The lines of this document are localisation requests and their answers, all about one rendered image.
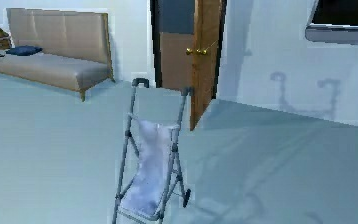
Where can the grey folding stroller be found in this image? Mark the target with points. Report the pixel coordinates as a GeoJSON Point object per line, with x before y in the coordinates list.
{"type": "Point", "coordinates": [152, 166]}

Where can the brass door knob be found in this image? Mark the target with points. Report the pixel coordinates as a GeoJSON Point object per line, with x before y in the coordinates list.
{"type": "Point", "coordinates": [202, 51]}
{"type": "Point", "coordinates": [189, 51]}

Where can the brown wooden door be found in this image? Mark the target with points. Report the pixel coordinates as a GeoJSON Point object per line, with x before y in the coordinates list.
{"type": "Point", "coordinates": [205, 26]}

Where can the beige sofa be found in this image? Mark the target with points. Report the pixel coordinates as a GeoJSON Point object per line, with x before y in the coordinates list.
{"type": "Point", "coordinates": [58, 66]}

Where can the dark blue cushion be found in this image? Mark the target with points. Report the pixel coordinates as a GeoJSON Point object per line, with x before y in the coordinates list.
{"type": "Point", "coordinates": [24, 50]}

